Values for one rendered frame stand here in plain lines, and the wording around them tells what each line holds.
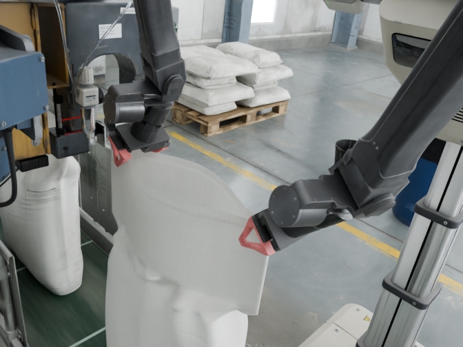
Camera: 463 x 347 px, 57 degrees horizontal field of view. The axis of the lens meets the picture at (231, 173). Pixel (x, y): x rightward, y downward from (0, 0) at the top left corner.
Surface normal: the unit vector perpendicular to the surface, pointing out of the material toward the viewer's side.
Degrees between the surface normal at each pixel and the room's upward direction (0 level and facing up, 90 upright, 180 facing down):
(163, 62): 105
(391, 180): 121
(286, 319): 0
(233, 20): 90
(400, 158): 116
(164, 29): 98
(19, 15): 90
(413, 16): 40
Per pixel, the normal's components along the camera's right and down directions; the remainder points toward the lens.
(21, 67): 0.94, 0.25
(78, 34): 0.71, 0.39
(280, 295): 0.11, -0.88
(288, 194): -0.77, -0.04
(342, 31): -0.69, 0.26
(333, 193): 0.54, -0.54
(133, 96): 0.55, 0.65
